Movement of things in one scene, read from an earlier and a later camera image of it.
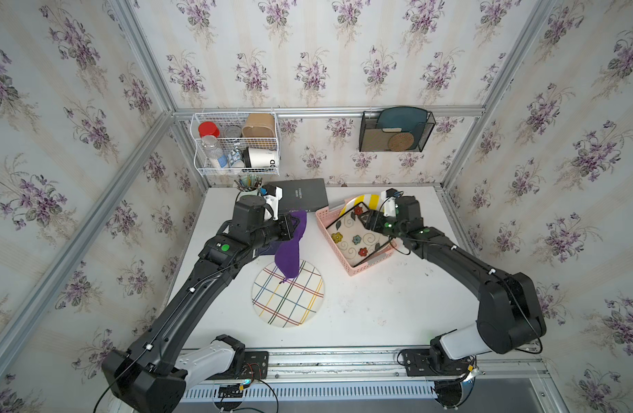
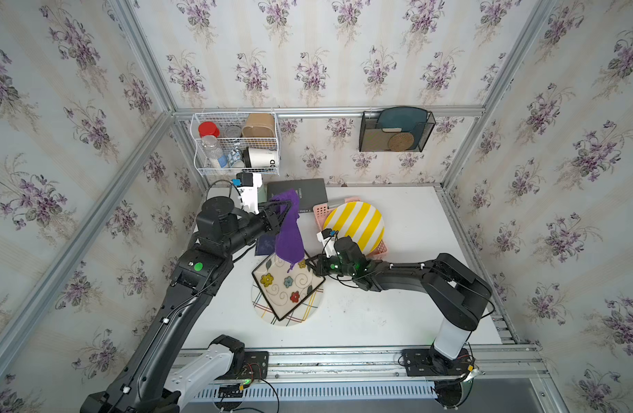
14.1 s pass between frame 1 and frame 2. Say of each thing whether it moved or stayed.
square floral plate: moved
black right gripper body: moved
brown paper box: stayed
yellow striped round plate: moved
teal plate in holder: stayed
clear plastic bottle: stayed
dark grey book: stayed
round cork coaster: stayed
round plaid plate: stayed
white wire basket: stayed
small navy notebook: stayed
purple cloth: moved
